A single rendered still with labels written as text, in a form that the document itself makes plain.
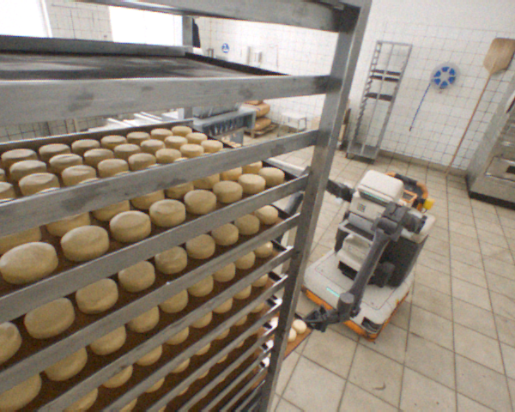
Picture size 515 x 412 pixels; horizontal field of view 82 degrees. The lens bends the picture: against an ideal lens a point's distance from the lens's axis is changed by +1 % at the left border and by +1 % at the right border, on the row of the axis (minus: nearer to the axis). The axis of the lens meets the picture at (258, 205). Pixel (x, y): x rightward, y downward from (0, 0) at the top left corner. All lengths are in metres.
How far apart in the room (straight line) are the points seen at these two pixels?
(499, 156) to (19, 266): 5.00
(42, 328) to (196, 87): 0.33
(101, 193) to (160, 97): 0.11
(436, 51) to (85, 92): 5.67
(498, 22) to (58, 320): 5.84
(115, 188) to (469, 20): 5.71
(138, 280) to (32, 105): 0.27
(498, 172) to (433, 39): 2.22
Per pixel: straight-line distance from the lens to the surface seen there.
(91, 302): 0.46
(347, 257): 2.04
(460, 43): 5.83
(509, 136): 4.98
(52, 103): 0.29
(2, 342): 0.46
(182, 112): 0.87
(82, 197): 0.33
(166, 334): 0.53
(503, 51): 5.84
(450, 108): 5.89
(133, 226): 0.42
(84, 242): 0.41
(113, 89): 0.31
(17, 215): 0.32
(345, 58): 0.53
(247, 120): 2.60
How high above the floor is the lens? 1.75
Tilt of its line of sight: 30 degrees down
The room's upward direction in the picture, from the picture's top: 7 degrees clockwise
